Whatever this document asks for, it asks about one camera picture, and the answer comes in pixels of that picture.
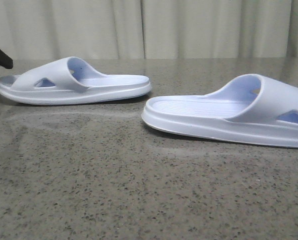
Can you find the light blue slipper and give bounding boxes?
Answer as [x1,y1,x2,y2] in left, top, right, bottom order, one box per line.
[0,56,152,106]
[142,74,298,148]

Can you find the grey-white curtain backdrop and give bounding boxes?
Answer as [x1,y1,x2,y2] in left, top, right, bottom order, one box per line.
[0,0,298,60]

